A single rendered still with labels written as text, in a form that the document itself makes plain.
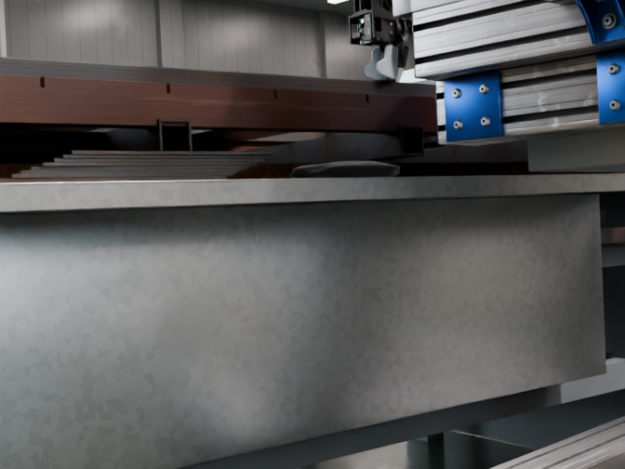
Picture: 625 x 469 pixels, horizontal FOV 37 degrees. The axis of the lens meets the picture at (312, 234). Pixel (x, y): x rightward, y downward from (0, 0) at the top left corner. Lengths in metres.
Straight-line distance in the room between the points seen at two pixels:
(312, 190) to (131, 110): 0.28
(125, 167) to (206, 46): 10.35
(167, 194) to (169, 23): 10.03
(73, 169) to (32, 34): 9.11
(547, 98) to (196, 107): 0.48
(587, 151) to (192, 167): 0.52
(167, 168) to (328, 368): 0.43
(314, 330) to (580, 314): 0.63
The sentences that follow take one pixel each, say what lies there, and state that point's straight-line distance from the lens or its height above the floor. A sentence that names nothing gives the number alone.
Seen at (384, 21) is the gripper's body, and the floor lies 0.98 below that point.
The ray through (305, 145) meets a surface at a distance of 1.77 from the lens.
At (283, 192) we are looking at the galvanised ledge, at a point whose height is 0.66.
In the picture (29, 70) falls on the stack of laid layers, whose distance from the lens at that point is 1.30.
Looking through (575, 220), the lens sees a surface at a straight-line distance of 1.83.
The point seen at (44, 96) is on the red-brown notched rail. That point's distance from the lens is 1.26.
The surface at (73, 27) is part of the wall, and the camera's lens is 10.49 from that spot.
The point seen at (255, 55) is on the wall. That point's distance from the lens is 11.98.
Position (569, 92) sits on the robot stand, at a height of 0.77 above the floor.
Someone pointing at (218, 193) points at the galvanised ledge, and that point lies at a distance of 1.12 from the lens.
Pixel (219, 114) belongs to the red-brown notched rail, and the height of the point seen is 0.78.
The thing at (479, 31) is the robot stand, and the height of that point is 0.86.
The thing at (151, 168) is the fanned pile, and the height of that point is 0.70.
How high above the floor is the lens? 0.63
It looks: 1 degrees down
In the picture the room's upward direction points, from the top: 3 degrees counter-clockwise
